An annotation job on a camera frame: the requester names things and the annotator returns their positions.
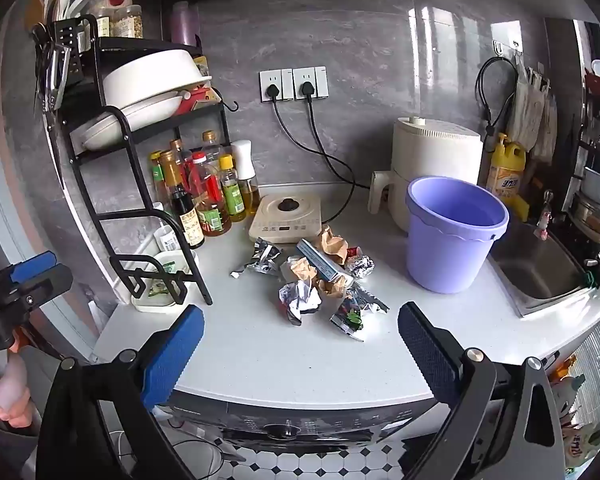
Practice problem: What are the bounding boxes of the white plate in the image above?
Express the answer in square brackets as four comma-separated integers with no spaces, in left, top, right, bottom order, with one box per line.
[80,112,131,151]

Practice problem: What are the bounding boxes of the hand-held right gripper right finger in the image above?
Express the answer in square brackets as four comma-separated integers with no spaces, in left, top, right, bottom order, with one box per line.
[397,301,568,480]

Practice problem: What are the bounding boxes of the person's left hand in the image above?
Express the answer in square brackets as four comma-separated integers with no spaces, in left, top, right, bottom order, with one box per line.
[0,367,36,431]

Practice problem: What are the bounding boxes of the blue white carton box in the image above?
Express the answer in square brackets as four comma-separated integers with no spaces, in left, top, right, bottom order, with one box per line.
[296,238,355,285]

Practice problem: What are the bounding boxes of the purple plastic bucket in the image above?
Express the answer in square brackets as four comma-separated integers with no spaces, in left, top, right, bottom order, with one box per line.
[406,176,510,295]

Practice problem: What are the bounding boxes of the small white cup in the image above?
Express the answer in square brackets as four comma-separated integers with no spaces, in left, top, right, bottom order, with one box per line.
[155,225,181,252]

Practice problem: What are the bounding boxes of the stainless steel sink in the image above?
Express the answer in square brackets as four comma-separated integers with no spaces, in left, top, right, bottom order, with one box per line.
[487,220,600,318]

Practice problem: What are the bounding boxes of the brown cap bottle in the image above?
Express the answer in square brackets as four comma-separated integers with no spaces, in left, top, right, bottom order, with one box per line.
[169,138,193,176]

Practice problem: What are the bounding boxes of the crumpled brown paper ball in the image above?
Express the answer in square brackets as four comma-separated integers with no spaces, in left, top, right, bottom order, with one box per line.
[317,277,351,301]
[315,226,349,265]
[280,256,319,283]

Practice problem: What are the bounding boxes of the black power cable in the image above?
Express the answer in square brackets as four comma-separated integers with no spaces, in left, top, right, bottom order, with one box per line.
[300,80,357,223]
[265,82,357,192]

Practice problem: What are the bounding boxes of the black kitchen shelf rack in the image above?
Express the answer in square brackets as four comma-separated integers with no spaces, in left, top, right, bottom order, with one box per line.
[560,20,600,291]

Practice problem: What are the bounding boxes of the white enamel bowl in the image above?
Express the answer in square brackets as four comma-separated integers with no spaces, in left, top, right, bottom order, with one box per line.
[580,167,600,201]

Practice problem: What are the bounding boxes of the hanging cloth bags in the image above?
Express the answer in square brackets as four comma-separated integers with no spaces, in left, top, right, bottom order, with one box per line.
[507,52,558,161]

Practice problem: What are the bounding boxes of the green label bottle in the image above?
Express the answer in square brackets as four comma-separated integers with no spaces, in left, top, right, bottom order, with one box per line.
[219,155,248,223]

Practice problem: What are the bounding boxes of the white tray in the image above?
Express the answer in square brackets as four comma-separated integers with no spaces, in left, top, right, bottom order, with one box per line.
[131,252,198,308]

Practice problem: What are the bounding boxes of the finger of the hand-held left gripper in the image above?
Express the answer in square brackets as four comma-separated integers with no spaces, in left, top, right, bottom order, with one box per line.
[10,263,74,311]
[0,251,58,291]

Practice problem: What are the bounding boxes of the grain filled jar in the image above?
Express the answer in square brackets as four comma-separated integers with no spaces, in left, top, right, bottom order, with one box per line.
[115,5,144,40]

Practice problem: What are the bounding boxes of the gold cap bottle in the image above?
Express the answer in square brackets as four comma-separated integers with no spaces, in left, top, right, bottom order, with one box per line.
[200,130,226,161]

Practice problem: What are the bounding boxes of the red food package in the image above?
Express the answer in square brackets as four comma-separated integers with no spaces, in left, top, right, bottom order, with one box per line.
[180,85,221,113]

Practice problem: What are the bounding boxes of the small green bottle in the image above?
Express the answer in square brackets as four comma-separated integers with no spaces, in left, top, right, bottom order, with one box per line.
[149,150,168,206]

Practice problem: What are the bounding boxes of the white air fryer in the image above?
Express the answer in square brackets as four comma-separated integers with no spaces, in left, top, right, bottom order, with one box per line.
[369,116,484,235]

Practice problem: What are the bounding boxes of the silver foil ball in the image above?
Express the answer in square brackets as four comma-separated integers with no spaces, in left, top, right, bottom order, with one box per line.
[345,254,375,280]

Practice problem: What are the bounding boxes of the dark soy sauce bottle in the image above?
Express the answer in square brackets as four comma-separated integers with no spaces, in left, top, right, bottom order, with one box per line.
[160,150,206,250]

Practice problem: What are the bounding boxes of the yellow detergent bottle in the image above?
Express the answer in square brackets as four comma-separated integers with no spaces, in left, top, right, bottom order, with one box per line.
[486,132,530,221]

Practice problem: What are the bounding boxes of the large white bowl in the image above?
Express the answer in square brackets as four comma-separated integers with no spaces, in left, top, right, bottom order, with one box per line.
[102,47,213,111]

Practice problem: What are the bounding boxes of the red label oil bottle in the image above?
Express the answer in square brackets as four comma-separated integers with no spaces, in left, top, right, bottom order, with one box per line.
[190,152,232,237]

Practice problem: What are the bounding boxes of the silver snack wrapper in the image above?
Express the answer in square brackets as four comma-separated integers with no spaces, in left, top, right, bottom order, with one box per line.
[230,237,284,279]

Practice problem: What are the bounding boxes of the hanging black cable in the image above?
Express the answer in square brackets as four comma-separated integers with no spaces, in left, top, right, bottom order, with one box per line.
[475,55,521,153]

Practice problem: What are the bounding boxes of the beige induction cooker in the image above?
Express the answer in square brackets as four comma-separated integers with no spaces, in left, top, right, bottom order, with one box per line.
[248,192,333,245]

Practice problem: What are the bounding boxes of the black utensil holder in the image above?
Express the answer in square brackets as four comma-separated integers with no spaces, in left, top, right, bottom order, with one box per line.
[50,17,98,56]

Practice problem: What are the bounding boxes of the serrated silver wrapper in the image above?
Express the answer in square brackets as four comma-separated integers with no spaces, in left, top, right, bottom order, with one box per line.
[350,282,391,313]

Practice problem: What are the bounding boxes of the white wall socket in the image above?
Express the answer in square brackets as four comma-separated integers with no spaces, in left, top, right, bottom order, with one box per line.
[293,65,329,100]
[259,68,294,103]

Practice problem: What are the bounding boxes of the pink toy pendant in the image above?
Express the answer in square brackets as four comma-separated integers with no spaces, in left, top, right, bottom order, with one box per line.
[535,190,553,241]

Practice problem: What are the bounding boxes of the stack of steel pans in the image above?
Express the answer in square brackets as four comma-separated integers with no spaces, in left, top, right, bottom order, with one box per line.
[570,195,600,246]

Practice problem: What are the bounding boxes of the black dish rack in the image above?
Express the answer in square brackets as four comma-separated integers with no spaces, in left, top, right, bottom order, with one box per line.
[32,14,238,306]

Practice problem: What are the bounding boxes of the white cap oil sprayer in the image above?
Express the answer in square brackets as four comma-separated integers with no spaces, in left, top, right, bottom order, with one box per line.
[231,140,261,218]

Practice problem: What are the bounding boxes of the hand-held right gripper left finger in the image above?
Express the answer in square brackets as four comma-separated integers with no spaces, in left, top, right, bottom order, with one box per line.
[35,304,206,480]

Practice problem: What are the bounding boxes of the green printed snack wrapper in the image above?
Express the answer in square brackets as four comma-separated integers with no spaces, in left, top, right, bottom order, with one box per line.
[329,295,366,343]

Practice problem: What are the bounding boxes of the printed snack bag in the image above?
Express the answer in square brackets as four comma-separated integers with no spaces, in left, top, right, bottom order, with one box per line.
[550,355,588,461]

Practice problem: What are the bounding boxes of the shallow white dish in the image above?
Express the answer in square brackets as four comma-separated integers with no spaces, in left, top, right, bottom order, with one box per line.
[115,91,183,131]

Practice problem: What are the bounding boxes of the metal kitchen scissors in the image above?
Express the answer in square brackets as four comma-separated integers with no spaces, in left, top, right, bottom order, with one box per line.
[37,42,71,111]

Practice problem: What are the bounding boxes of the crumpled silver foil wrapper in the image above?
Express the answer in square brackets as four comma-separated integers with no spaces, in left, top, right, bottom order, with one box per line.
[278,280,323,327]

